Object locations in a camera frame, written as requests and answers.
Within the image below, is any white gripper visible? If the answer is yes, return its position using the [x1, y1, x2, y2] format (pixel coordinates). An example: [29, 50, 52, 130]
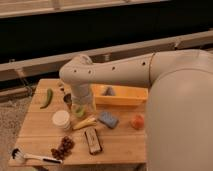
[71, 84, 93, 105]

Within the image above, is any blue sponge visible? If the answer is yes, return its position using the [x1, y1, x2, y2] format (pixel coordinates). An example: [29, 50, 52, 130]
[98, 112, 119, 129]

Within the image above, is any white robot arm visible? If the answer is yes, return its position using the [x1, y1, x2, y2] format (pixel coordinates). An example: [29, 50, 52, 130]
[59, 49, 213, 171]

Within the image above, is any green cup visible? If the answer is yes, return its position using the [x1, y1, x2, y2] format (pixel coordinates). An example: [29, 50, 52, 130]
[71, 104, 85, 118]

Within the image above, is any white paper cup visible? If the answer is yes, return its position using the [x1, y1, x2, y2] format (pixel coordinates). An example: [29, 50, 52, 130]
[52, 110, 70, 130]

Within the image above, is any green pepper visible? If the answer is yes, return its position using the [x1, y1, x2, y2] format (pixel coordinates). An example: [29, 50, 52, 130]
[40, 88, 53, 109]

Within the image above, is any orange plastic bin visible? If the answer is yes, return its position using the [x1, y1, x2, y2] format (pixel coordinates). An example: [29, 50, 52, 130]
[91, 84, 148, 106]

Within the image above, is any brown chocolate bar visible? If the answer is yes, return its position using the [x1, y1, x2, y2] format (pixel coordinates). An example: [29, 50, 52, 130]
[84, 127, 102, 155]

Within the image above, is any bunch of dark grapes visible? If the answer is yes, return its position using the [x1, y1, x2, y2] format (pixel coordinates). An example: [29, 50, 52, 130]
[51, 136, 75, 160]

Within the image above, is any orange peach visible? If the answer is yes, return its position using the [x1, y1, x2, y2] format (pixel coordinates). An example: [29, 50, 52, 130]
[130, 115, 144, 130]

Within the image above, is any white dish brush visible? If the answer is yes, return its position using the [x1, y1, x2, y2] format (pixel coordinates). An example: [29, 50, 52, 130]
[12, 148, 63, 164]

